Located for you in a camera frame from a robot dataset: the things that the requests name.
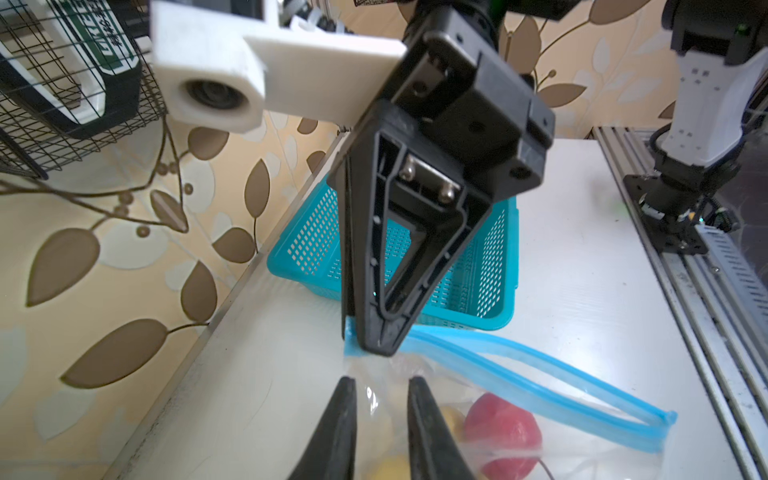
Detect back black wire basket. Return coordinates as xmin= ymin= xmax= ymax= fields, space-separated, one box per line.
xmin=1 ymin=1 xmax=166 ymax=179

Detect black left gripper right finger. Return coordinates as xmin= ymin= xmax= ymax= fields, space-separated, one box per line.
xmin=407 ymin=376 xmax=474 ymax=480

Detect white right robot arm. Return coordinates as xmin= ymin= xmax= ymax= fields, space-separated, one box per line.
xmin=328 ymin=1 xmax=767 ymax=357

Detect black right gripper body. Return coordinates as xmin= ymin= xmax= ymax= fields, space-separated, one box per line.
xmin=383 ymin=1 xmax=555 ymax=201

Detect clear zip top bag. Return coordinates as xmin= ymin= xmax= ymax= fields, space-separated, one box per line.
xmin=344 ymin=323 xmax=677 ymax=479

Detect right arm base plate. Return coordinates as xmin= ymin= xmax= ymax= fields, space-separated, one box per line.
xmin=623 ymin=175 xmax=741 ymax=255

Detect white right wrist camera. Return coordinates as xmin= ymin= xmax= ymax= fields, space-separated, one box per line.
xmin=150 ymin=1 xmax=406 ymax=134

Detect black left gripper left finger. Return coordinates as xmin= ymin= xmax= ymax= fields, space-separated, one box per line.
xmin=289 ymin=376 xmax=357 ymax=480

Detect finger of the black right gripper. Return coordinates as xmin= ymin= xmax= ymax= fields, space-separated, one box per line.
xmin=328 ymin=100 xmax=492 ymax=357

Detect teal plastic basket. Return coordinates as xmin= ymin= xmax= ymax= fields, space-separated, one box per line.
xmin=267 ymin=180 xmax=519 ymax=331

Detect yellow toy potato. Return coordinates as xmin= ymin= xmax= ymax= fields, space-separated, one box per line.
xmin=365 ymin=406 xmax=465 ymax=480

